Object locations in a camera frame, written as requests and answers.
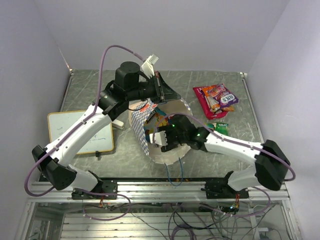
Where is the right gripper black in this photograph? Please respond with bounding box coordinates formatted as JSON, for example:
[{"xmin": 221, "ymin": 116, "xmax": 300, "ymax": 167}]
[{"xmin": 157, "ymin": 125, "xmax": 188, "ymax": 151}]

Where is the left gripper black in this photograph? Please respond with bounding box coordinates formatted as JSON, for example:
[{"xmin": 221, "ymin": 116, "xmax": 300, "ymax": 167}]
[{"xmin": 127, "ymin": 72, "xmax": 182, "ymax": 105}]

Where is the blue gummy snack bag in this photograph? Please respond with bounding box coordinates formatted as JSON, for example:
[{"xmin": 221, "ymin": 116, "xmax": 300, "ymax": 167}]
[{"xmin": 143, "ymin": 107, "xmax": 171, "ymax": 137}]

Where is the red chips packet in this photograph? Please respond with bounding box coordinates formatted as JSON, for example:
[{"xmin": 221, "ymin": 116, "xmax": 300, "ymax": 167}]
[{"xmin": 192, "ymin": 86, "xmax": 228, "ymax": 120}]

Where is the blue checkered paper bag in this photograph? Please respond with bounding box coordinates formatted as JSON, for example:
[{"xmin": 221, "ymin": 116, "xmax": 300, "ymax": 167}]
[{"xmin": 128, "ymin": 99, "xmax": 193, "ymax": 173}]

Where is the orange snack packet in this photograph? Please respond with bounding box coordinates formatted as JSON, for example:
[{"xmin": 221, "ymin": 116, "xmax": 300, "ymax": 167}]
[{"xmin": 201, "ymin": 86, "xmax": 235, "ymax": 113}]

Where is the green snack packet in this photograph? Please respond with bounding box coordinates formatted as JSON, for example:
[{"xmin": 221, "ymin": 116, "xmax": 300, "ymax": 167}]
[{"xmin": 206, "ymin": 122, "xmax": 229, "ymax": 136}]

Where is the colourful candy packet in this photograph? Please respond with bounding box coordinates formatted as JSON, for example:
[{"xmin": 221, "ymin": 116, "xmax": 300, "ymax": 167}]
[{"xmin": 207, "ymin": 83, "xmax": 239, "ymax": 108}]

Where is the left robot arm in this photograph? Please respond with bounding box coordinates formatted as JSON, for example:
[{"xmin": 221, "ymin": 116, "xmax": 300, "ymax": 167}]
[{"xmin": 32, "ymin": 61, "xmax": 181, "ymax": 199}]

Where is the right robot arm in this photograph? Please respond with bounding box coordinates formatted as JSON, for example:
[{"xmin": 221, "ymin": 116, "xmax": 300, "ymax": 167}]
[{"xmin": 149, "ymin": 114, "xmax": 291, "ymax": 198}]

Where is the white marker eraser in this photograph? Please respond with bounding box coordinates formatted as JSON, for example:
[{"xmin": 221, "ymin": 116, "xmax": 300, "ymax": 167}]
[{"xmin": 112, "ymin": 119, "xmax": 125, "ymax": 129}]

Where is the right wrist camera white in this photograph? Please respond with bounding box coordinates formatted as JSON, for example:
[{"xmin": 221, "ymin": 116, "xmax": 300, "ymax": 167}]
[{"xmin": 149, "ymin": 130, "xmax": 168, "ymax": 147}]

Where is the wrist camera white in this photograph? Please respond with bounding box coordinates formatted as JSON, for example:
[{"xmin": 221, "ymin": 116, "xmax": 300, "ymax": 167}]
[
  {"xmin": 141, "ymin": 54, "xmax": 159, "ymax": 78},
  {"xmin": 149, "ymin": 130, "xmax": 168, "ymax": 147}
]

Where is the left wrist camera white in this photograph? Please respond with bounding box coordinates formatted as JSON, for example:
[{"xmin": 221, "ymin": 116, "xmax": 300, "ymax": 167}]
[{"xmin": 141, "ymin": 54, "xmax": 159, "ymax": 78}]

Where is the aluminium rail frame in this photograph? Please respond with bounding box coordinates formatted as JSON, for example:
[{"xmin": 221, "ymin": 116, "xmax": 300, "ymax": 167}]
[{"xmin": 17, "ymin": 181, "xmax": 302, "ymax": 240}]

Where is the small whiteboard yellow frame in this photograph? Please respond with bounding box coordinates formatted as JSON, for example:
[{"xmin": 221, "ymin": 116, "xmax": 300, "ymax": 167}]
[{"xmin": 46, "ymin": 109, "xmax": 114, "ymax": 163}]

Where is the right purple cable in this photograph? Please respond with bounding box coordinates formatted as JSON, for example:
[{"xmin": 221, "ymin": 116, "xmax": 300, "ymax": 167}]
[{"xmin": 152, "ymin": 112, "xmax": 296, "ymax": 218}]

